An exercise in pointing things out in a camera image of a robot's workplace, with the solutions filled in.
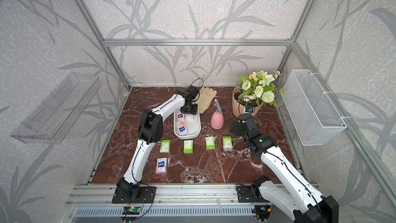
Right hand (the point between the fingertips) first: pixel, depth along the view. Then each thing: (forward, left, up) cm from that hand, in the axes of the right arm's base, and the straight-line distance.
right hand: (240, 122), depth 80 cm
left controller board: (-36, +53, -18) cm, 66 cm away
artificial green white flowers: (+13, -11, +12) cm, 21 cm away
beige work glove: (+34, +18, -17) cm, 42 cm away
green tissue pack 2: (-7, +28, -15) cm, 33 cm away
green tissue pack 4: (-4, +6, -15) cm, 17 cm away
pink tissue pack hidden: (+4, +33, -14) cm, 36 cm away
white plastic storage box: (+7, +26, -16) cm, 31 cm away
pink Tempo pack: (+13, +29, -14) cm, 35 cm away
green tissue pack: (-7, +42, -14) cm, 45 cm away
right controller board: (-36, -9, -23) cm, 44 cm away
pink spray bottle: (+8, +11, -10) cm, 17 cm away
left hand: (+18, +27, -16) cm, 36 cm away
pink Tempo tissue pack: (+12, +35, -15) cm, 40 cm away
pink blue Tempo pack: (-17, +42, -15) cm, 47 cm away
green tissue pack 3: (-5, +16, -15) cm, 23 cm away
